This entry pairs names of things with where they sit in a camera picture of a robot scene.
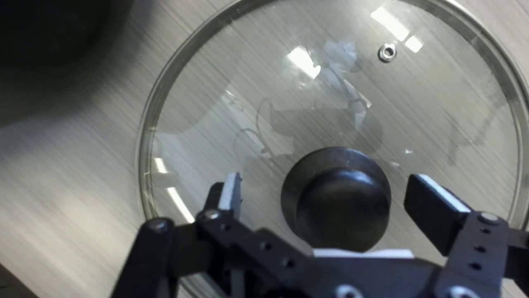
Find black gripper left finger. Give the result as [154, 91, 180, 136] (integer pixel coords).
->
[111, 171, 317, 298]

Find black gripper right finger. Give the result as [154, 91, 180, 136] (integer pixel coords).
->
[403, 172, 529, 298]

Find round glass pot lid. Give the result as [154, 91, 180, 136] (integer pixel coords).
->
[135, 0, 529, 298]

